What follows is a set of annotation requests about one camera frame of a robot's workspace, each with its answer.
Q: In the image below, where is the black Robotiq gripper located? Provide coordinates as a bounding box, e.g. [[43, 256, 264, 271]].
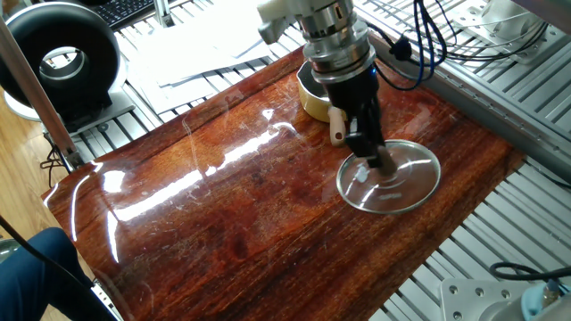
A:
[[324, 66, 388, 169]]

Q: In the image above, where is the wood-grain table mat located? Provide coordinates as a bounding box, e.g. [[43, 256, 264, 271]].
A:
[[42, 44, 527, 321]]

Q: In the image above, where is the blue trouser leg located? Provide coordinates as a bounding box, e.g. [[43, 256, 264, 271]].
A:
[[0, 226, 120, 321]]

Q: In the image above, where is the aluminium post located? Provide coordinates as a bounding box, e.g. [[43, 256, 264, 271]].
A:
[[0, 17, 86, 169]]

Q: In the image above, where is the glass lid with brown knob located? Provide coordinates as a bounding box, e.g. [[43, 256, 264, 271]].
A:
[[335, 138, 443, 216]]

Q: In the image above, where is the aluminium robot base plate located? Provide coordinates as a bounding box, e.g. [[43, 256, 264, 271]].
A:
[[439, 278, 536, 321]]

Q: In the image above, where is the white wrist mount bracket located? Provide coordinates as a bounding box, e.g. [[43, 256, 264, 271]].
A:
[[256, 0, 313, 45]]

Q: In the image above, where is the silver force torque sensor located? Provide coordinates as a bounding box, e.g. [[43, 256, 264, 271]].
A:
[[296, 0, 378, 86]]

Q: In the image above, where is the yellow saucepan with brown handle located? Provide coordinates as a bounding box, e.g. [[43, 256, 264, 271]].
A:
[[296, 62, 348, 148]]

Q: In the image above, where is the black cable bundle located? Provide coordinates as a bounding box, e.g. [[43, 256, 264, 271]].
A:
[[441, 20, 550, 63]]

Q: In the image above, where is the white paper sheet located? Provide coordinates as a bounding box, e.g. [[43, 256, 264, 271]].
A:
[[127, 66, 219, 116], [133, 6, 277, 88]]

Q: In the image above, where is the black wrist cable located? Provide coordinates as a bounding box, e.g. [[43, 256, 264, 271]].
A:
[[365, 0, 451, 93]]

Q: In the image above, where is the black ring-shaped device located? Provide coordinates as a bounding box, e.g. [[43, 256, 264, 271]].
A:
[[0, 2, 137, 135]]

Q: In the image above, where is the black keyboard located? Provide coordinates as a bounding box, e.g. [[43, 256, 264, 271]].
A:
[[91, 0, 155, 30]]

